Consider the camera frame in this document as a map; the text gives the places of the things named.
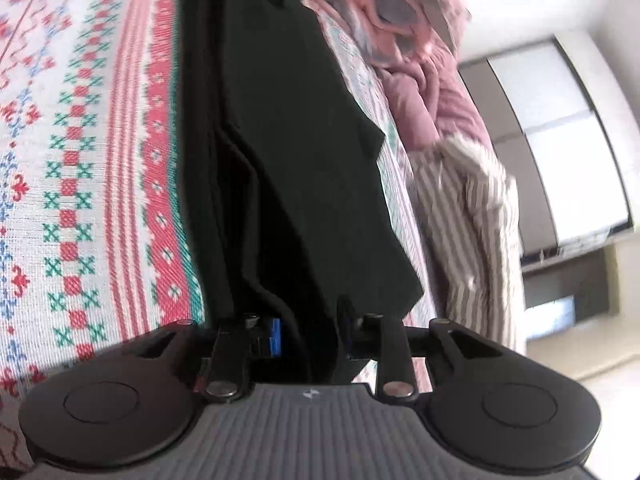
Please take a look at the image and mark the mauve velvet blanket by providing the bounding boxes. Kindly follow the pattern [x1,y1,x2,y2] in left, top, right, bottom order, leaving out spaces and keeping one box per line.
[379,35,496,152]

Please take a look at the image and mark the patterned bed sheet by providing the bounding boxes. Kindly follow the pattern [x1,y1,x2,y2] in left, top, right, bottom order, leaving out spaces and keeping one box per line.
[0,0,437,471]

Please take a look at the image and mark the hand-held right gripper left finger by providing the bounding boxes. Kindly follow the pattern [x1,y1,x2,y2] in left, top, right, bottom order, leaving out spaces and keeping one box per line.
[132,312,283,403]

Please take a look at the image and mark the black pants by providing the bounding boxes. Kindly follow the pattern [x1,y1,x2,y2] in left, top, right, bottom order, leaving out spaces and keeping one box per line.
[175,0,427,386]

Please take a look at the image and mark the striped pillow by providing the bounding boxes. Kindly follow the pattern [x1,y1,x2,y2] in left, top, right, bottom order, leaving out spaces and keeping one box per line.
[406,135,529,357]

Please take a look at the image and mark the dark shelf unit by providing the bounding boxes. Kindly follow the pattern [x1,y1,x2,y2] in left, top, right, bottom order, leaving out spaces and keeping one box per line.
[521,247,612,323]

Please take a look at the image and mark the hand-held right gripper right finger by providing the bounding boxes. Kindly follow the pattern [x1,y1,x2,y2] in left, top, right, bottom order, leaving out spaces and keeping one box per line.
[336,294,508,403]

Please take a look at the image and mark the white sliding wardrobe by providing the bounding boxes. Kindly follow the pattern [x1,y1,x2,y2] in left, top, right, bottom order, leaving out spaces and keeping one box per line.
[457,35,637,263]

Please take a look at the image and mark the pink and grey quilt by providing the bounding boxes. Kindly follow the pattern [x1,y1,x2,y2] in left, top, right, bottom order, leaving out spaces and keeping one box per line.
[300,0,473,68]

